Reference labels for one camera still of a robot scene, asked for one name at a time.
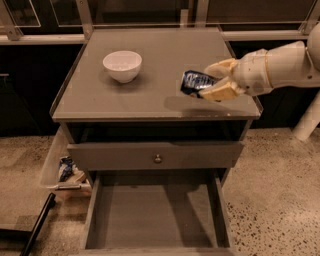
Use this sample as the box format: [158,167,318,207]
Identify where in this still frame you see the open grey middle drawer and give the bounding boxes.
[73,170,243,256]

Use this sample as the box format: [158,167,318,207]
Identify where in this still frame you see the blue snack bag in bin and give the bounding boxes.
[59,156,73,182]

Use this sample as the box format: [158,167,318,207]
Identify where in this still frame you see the grey drawer cabinet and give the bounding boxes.
[49,27,264,256]

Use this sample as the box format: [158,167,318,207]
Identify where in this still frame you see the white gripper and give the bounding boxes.
[199,49,273,101]

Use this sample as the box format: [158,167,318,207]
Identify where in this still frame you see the clear plastic bin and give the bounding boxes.
[40,128,92,199]

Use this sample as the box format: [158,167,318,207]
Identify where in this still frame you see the blue pepsi can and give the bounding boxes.
[180,70,219,98]

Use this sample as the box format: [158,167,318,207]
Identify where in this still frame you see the black pole on floor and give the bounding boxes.
[20,193,56,256]

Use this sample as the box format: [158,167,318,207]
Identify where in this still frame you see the round brass drawer knob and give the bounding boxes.
[153,154,163,164]

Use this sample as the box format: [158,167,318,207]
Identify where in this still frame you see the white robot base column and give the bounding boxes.
[293,91,320,141]

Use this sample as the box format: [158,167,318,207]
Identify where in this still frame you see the white ceramic bowl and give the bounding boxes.
[102,50,142,83]

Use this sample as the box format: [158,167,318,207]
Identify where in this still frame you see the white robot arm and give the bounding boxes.
[199,24,320,101]

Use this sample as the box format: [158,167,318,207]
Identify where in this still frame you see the closed grey top drawer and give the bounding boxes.
[67,141,243,171]

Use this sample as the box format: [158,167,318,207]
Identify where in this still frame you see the white metal railing frame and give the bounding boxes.
[0,0,320,41]

